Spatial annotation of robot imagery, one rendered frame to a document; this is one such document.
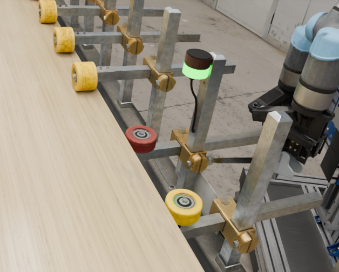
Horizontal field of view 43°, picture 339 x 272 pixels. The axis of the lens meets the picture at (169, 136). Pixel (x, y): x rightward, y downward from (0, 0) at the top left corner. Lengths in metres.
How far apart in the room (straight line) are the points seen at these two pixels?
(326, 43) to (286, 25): 3.60
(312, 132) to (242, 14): 4.04
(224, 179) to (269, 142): 1.66
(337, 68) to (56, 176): 0.60
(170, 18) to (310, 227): 1.24
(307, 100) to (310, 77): 0.05
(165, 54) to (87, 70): 0.22
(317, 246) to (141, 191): 1.21
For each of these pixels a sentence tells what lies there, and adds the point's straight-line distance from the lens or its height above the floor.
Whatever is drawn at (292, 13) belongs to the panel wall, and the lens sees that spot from 4.41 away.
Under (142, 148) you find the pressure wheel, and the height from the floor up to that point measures 0.89.
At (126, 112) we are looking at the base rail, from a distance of 1.56.
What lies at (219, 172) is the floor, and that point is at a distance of 2.53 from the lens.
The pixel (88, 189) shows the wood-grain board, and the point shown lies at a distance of 0.92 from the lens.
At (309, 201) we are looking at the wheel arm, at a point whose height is 0.83.
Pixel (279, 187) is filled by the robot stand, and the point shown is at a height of 0.21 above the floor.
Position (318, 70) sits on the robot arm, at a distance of 0.88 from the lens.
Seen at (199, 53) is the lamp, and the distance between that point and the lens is 0.99.
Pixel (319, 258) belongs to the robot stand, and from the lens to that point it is 1.96.
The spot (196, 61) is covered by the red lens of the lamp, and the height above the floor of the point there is 1.13.
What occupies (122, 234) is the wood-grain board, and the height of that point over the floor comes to 0.90.
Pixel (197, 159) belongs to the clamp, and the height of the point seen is 0.87.
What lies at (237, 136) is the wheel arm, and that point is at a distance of 1.25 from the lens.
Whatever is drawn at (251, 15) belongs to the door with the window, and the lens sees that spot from 4.82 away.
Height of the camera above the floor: 1.52
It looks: 34 degrees down
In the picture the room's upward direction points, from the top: 11 degrees clockwise
